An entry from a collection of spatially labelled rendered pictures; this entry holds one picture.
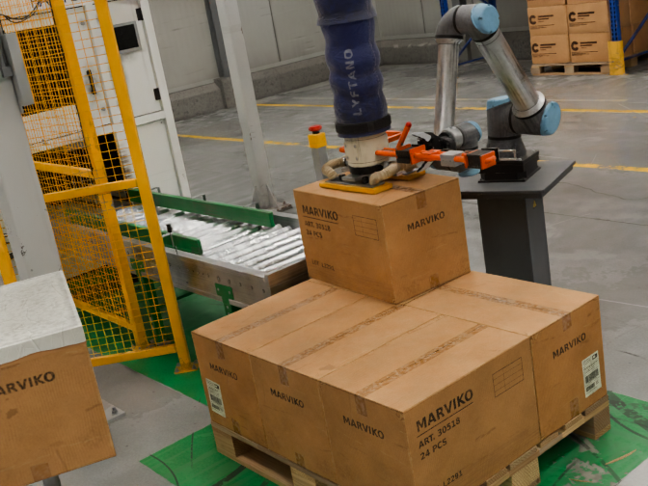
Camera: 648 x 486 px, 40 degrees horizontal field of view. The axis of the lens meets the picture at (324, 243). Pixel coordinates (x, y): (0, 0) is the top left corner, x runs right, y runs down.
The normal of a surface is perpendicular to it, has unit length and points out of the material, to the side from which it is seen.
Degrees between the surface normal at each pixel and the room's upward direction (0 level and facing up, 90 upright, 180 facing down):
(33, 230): 91
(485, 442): 90
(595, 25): 92
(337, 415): 90
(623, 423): 0
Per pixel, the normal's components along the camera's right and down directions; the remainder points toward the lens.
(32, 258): 0.63, 0.11
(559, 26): -0.74, 0.34
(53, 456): 0.35, 0.22
